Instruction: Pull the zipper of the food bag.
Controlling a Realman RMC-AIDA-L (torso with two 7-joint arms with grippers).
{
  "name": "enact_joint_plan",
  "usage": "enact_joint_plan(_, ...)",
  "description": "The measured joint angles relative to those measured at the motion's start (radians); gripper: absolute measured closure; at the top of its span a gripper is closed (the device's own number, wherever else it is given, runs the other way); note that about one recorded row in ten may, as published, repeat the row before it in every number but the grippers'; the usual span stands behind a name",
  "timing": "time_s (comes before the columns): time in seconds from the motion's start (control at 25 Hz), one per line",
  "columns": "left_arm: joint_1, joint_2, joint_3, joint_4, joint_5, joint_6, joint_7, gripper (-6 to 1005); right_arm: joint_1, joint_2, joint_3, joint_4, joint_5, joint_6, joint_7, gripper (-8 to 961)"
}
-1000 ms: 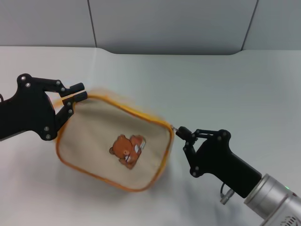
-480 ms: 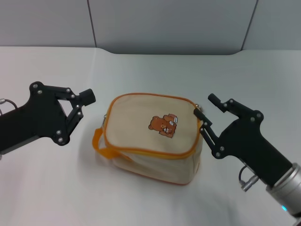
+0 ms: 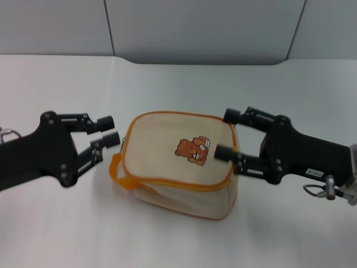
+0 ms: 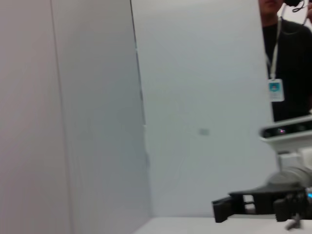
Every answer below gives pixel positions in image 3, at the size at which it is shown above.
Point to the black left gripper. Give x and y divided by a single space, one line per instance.
42 156

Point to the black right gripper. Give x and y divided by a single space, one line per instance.
295 153

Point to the silver metal zipper pull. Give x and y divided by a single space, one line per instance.
123 145

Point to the beige food bag orange trim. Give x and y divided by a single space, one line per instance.
167 170

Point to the silver right arm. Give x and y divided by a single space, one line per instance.
354 164

